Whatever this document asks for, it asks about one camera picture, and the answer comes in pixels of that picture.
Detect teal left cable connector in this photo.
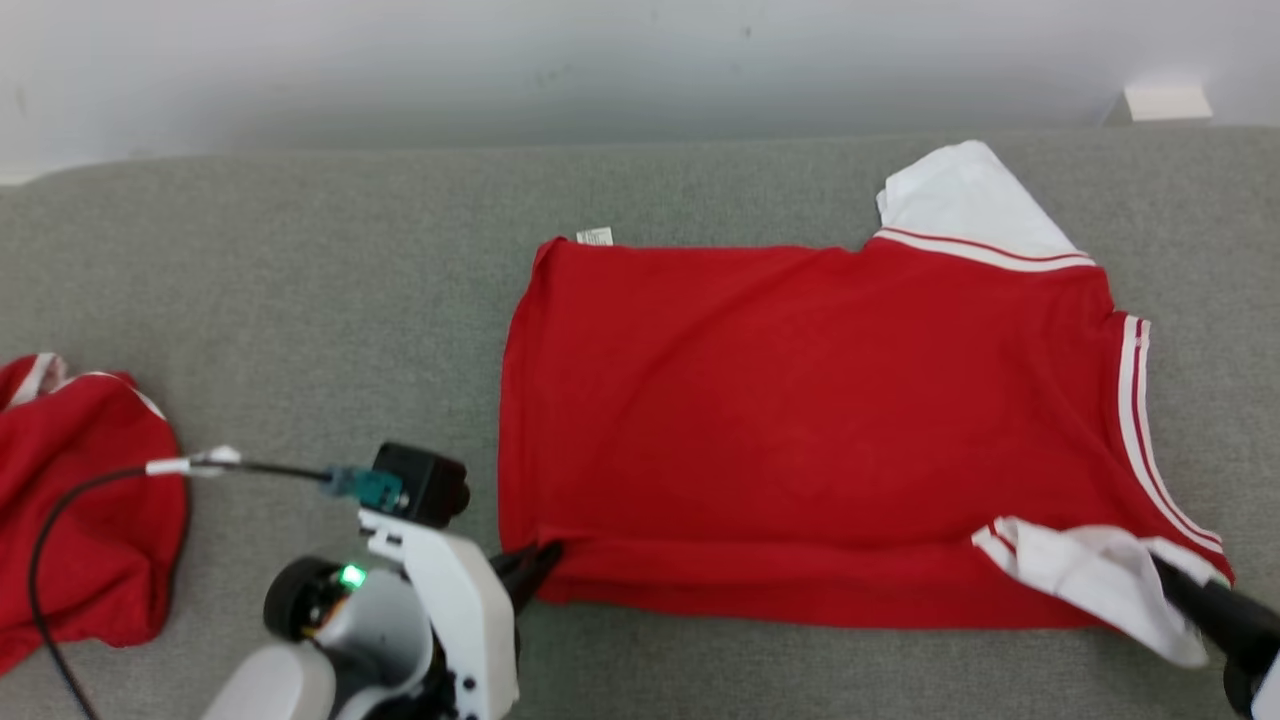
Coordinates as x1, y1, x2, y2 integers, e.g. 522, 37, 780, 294
322, 466, 404, 513

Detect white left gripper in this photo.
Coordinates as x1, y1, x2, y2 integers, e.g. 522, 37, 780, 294
358, 508, 566, 720

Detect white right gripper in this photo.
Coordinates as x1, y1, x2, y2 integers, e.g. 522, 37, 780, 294
1150, 556, 1280, 720

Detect red shorts with white stripe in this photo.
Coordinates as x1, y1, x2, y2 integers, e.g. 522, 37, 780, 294
0, 352, 191, 676

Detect red jersey with white trim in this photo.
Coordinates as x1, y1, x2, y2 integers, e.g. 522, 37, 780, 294
497, 140, 1236, 669

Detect white wall block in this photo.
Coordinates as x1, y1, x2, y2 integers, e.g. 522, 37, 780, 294
1122, 84, 1214, 124

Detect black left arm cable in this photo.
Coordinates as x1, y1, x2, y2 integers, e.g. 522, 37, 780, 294
28, 446, 333, 720

